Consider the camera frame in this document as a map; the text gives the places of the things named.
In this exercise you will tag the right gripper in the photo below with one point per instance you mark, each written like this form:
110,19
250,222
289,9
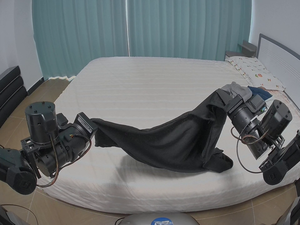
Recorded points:
242,116

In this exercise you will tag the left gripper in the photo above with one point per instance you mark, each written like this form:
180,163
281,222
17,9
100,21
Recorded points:
77,139

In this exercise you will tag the black T-shirt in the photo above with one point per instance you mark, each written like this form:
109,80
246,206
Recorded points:
164,144

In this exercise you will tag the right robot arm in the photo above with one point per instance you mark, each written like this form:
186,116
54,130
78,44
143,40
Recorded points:
276,118

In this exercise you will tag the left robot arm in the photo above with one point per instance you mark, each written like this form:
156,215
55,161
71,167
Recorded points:
14,172

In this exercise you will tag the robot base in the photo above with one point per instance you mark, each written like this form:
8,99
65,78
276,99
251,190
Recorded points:
157,219

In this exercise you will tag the pile of clothes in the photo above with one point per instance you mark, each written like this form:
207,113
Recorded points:
239,89

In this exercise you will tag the bed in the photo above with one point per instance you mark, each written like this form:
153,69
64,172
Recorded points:
145,90

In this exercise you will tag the white printed pillow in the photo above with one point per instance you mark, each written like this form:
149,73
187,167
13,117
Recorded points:
257,73

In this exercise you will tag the grey bedside table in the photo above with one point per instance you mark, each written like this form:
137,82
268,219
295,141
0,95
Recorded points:
243,49

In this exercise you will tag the black chest of drawers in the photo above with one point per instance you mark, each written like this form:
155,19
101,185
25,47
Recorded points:
10,88

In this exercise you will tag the blue-green curtain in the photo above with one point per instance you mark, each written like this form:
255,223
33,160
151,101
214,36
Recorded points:
187,22
79,31

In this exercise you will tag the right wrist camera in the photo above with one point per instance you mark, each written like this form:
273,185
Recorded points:
257,102

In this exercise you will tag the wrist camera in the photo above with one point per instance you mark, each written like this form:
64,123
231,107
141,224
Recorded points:
257,102
62,121

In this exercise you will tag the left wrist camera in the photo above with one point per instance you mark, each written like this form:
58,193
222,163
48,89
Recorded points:
62,121

